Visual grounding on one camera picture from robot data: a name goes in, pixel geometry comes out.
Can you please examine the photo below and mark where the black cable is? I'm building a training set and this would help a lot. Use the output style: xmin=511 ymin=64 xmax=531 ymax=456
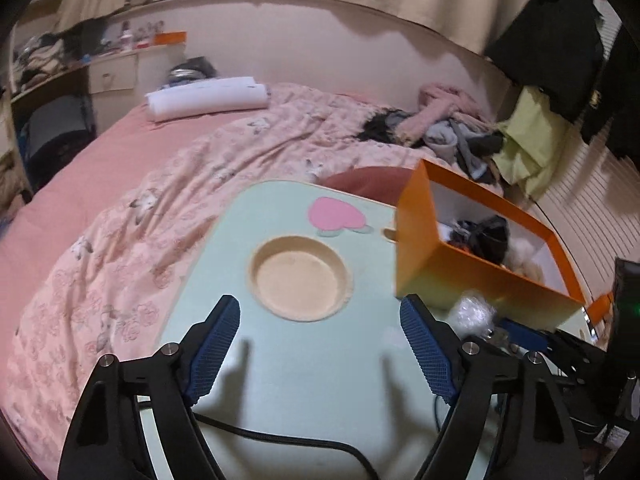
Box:
xmin=136 ymin=393 xmax=452 ymax=480

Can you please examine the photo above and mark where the green hanging garment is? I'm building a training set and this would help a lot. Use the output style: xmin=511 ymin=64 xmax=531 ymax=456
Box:
xmin=492 ymin=86 xmax=573 ymax=200

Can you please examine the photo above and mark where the brown fluffy plush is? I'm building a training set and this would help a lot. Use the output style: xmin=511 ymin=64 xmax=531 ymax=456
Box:
xmin=502 ymin=237 xmax=544 ymax=283

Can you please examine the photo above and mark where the white paper roll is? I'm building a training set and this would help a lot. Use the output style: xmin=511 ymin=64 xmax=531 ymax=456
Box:
xmin=146 ymin=77 xmax=270 ymax=122

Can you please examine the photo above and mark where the white bedside cabinet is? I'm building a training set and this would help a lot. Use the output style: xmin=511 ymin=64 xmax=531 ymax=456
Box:
xmin=88 ymin=44 xmax=186 ymax=134

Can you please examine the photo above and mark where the orange bottle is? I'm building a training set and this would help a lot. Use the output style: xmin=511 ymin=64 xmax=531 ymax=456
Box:
xmin=586 ymin=292 xmax=614 ymax=325

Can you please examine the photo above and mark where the orange cardboard box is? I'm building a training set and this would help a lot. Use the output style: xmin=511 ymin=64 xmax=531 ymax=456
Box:
xmin=395 ymin=159 xmax=586 ymax=330

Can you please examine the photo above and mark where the pile of clothes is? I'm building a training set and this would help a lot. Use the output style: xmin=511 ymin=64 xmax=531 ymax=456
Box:
xmin=357 ymin=84 xmax=504 ymax=185

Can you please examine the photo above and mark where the red pillow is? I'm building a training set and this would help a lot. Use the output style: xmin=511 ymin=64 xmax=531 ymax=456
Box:
xmin=318 ymin=167 xmax=412 ymax=206

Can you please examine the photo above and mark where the black cloth pouch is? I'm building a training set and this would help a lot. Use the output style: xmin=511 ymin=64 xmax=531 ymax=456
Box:
xmin=439 ymin=214 xmax=510 ymax=266

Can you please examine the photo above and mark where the clear crinkled plastic bag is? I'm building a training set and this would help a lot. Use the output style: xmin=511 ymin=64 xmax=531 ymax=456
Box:
xmin=445 ymin=290 xmax=497 ymax=339

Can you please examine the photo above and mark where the pink floral quilt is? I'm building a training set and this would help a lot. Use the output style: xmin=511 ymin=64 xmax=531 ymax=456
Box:
xmin=1 ymin=84 xmax=434 ymax=478

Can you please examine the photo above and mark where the small orange box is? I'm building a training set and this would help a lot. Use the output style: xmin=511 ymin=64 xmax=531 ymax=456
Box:
xmin=153 ymin=30 xmax=186 ymax=46

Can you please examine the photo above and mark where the black hanging jacket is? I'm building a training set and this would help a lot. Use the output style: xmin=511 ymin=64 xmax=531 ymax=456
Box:
xmin=485 ymin=0 xmax=639 ymax=165

